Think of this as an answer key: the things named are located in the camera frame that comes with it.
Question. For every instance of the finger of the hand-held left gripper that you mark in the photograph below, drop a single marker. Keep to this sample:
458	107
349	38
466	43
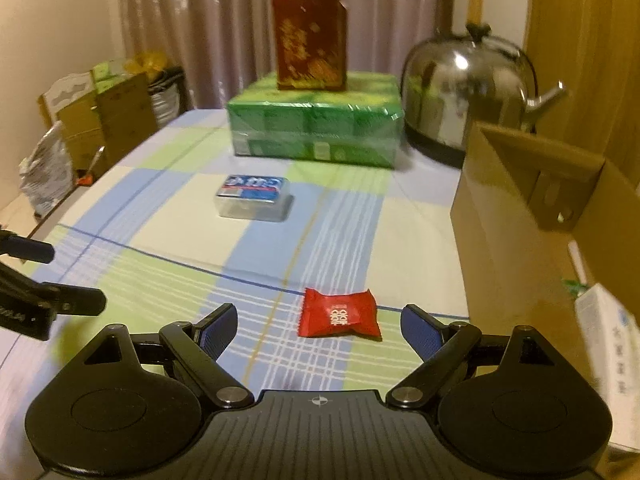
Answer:
30	251
75	300

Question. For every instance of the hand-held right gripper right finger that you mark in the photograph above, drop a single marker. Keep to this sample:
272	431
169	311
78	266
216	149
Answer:
422	332

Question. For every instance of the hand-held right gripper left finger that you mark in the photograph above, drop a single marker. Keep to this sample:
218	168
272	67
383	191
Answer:
220	330

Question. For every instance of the red candy packet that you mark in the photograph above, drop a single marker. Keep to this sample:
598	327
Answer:
340	315

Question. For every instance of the brown cardboard box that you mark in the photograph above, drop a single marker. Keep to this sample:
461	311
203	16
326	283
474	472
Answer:
500	240

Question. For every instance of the white box green bird print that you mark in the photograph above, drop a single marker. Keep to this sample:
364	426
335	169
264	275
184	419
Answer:
577	260

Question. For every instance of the white green medicine box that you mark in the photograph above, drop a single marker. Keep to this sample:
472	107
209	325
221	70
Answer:
610	360

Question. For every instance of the white crinkled plastic bag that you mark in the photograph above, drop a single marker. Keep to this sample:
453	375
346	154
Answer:
47	170

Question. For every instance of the blue label clear plastic box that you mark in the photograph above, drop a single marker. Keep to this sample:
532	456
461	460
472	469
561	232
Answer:
250	200

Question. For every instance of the open brown carton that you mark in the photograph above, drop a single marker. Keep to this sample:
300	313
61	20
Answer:
125	120

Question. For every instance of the white carved chair back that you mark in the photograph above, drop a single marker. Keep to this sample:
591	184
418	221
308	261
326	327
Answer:
65	90

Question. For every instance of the small green tissue packets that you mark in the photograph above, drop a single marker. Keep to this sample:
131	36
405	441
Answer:
110	75

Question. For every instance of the grey shiny sack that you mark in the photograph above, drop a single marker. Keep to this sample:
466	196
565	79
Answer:
170	97

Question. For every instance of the yellow plastic bag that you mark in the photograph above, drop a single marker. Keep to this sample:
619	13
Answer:
147	62

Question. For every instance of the green tissue multipack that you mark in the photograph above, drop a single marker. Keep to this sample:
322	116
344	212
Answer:
315	125

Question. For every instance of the stainless steel kettle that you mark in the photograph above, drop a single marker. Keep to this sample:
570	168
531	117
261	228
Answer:
465	90

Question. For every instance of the beige curtain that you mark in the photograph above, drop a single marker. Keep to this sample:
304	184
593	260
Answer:
210	25

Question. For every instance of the red gold printed box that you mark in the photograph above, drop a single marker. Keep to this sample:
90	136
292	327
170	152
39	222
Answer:
310	40

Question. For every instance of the wooden door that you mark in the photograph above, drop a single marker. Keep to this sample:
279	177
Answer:
580	50

